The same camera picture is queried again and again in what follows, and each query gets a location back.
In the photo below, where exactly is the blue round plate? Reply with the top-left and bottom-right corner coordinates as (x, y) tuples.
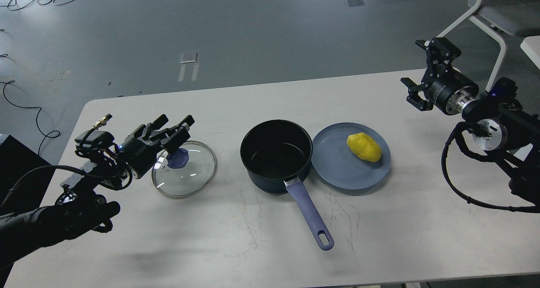
(312, 122), (392, 194)

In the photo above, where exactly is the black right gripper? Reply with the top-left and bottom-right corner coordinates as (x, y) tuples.
(400, 38), (480, 116)

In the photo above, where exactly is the black box at left edge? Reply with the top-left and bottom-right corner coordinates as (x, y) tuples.
(0, 134), (54, 215)

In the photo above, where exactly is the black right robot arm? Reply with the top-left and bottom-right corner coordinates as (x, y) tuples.
(400, 38), (540, 214)

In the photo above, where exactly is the white table corner at right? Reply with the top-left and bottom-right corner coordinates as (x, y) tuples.
(520, 35), (540, 69)

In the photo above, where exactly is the black floor cable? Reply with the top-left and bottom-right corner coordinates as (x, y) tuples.
(0, 79), (62, 156)

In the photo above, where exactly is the white metal chair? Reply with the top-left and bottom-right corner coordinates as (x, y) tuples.
(438, 0), (540, 91)

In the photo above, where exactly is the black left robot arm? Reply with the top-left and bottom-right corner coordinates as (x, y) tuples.
(1, 114), (195, 269)

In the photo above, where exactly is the glass pot lid blue knob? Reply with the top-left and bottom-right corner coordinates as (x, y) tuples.
(151, 140), (216, 199)

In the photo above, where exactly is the dark blue saucepan with handle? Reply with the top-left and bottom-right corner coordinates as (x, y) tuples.
(240, 119), (335, 251)

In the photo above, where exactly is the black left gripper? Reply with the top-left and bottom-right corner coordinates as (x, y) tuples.
(118, 114), (195, 179)

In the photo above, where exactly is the yellow potato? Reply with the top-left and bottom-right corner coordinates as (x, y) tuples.
(346, 132), (382, 163)

